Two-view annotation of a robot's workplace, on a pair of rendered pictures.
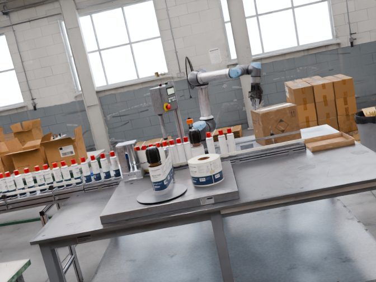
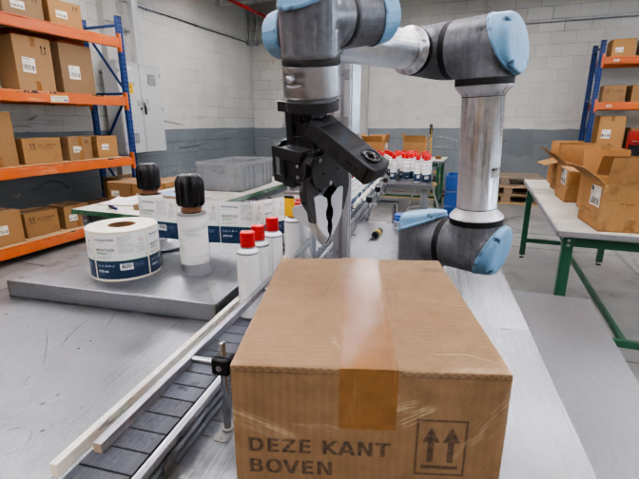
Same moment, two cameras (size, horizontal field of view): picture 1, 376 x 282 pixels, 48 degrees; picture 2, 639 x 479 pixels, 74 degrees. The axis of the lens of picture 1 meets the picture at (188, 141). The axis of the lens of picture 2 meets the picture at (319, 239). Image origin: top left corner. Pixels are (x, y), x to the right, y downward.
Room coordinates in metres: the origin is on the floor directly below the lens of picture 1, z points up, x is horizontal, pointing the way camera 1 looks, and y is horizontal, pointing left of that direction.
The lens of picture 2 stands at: (3.35, -1.17, 1.32)
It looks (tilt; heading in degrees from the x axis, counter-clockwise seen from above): 16 degrees down; 101
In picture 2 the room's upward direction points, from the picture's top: straight up
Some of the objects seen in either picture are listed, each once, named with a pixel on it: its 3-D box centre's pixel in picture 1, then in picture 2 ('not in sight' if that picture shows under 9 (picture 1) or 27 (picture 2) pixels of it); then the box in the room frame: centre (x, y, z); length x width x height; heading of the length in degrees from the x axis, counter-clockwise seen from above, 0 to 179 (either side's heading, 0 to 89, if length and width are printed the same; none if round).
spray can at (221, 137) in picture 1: (222, 143); (259, 265); (3.03, -0.25, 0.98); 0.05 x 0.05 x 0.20
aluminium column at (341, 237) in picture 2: (179, 123); (342, 178); (3.19, 0.04, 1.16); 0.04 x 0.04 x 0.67; 86
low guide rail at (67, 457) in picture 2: (230, 154); (240, 299); (2.99, -0.28, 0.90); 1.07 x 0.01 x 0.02; 86
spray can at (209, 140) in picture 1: (210, 145); (273, 255); (3.04, -0.16, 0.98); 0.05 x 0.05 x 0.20
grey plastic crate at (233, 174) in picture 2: not in sight; (237, 173); (2.02, 2.18, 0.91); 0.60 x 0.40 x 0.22; 83
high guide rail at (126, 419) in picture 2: (228, 145); (267, 283); (3.06, -0.29, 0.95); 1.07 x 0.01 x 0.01; 86
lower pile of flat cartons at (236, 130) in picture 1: (223, 136); not in sight; (7.54, -0.65, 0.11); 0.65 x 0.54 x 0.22; 77
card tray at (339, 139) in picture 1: (327, 141); not in sight; (2.98, -0.99, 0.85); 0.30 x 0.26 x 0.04; 86
